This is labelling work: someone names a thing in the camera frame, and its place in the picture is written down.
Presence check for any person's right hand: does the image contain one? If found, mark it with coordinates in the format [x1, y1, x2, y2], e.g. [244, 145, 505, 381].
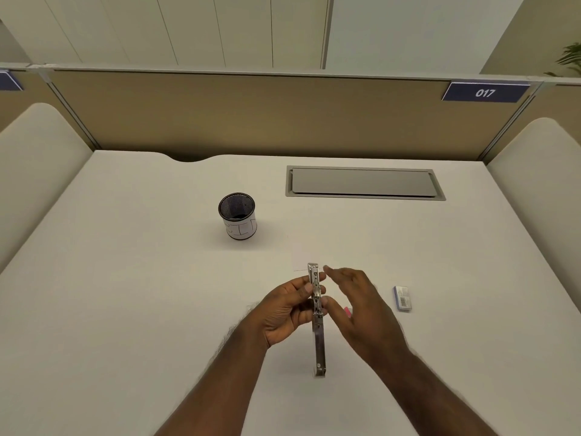
[320, 265, 415, 374]

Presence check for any person's left hand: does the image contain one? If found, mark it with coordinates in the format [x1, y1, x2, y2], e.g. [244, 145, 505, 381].
[247, 273, 327, 351]

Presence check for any small box of staples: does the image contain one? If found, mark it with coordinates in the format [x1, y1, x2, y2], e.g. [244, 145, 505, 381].
[392, 285, 414, 312]

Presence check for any white metal stapler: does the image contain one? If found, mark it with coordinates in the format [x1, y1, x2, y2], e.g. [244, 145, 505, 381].
[307, 263, 329, 378]

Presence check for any white paper sheet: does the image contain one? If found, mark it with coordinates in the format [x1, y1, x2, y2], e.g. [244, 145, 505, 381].
[291, 242, 321, 273]

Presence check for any person's left forearm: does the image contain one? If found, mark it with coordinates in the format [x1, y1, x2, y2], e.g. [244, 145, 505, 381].
[154, 324, 273, 436]

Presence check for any person's right forearm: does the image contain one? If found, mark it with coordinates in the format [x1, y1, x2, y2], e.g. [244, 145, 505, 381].
[374, 349, 498, 436]

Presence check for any black mesh pen holder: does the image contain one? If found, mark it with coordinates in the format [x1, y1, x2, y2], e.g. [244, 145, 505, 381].
[217, 192, 258, 241]

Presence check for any long beige partition panel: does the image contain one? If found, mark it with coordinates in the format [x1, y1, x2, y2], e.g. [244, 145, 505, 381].
[27, 64, 545, 162]

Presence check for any white curved desk divider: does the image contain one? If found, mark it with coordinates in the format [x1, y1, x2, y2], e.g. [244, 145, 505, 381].
[486, 116, 581, 309]
[0, 102, 94, 273]

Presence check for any beige side partition panel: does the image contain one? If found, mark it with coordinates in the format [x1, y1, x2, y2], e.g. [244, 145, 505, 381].
[0, 67, 100, 153]
[479, 79, 581, 162]

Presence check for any white tall cabinet row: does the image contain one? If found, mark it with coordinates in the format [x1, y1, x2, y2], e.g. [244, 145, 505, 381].
[0, 0, 331, 71]

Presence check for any green potted plant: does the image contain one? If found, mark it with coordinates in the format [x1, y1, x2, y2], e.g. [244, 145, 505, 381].
[544, 40, 581, 79]

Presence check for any grey desk cable hatch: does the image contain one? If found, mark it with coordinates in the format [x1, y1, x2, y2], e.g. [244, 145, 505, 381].
[284, 165, 447, 202]

